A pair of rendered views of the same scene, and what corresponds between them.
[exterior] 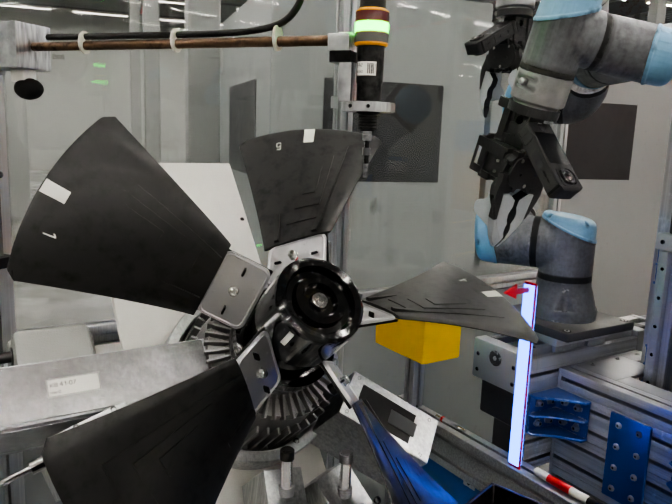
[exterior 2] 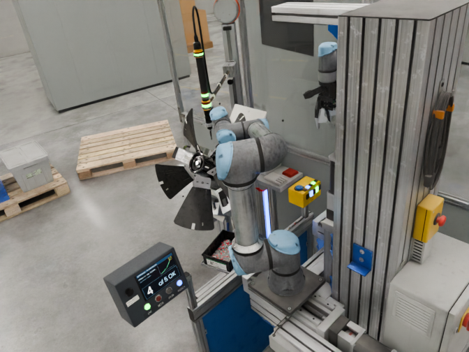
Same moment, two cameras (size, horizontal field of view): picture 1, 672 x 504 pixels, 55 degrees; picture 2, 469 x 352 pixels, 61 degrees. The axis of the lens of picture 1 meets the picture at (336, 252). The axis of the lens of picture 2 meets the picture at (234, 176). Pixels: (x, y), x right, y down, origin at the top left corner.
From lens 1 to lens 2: 2.17 m
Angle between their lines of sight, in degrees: 78
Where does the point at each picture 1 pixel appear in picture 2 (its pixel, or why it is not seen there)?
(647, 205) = not seen: outside the picture
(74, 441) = (158, 166)
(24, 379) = (183, 153)
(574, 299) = not seen: hidden behind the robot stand
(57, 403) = (184, 159)
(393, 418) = (223, 200)
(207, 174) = (258, 114)
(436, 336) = (292, 195)
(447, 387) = not seen: hidden behind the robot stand
